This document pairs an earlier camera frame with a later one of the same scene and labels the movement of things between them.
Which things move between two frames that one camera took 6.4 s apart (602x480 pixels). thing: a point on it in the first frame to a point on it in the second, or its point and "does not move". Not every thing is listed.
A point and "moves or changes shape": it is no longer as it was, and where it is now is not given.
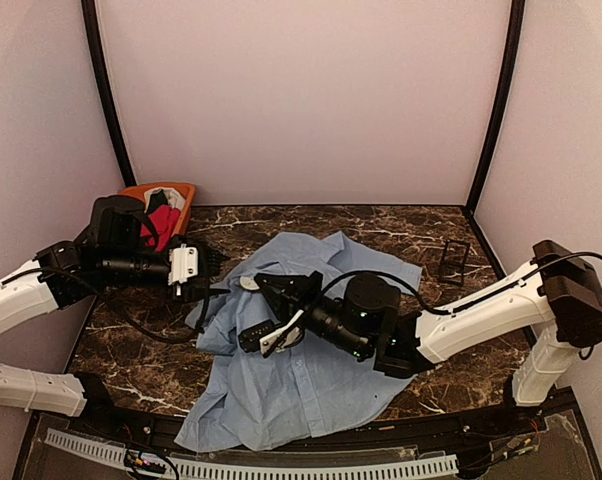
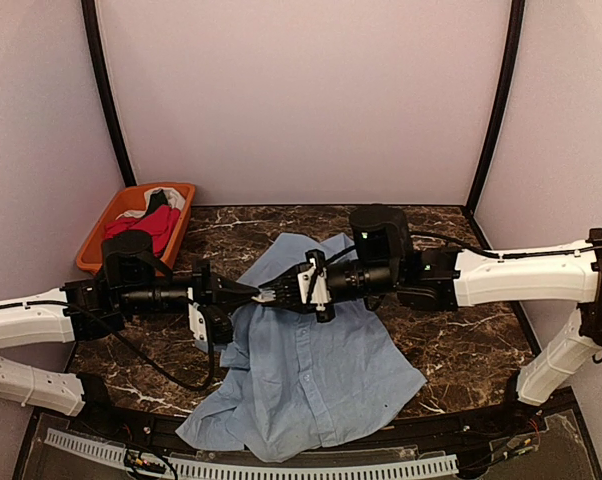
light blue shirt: x=243 y=400 moves or changes shape
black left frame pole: x=89 y=17 does not move
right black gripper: x=295 y=288 to x=326 y=315
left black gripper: x=190 y=295 to x=211 y=303
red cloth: x=163 y=222 does not move
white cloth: x=174 y=199 does not move
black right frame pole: x=510 y=71 does not move
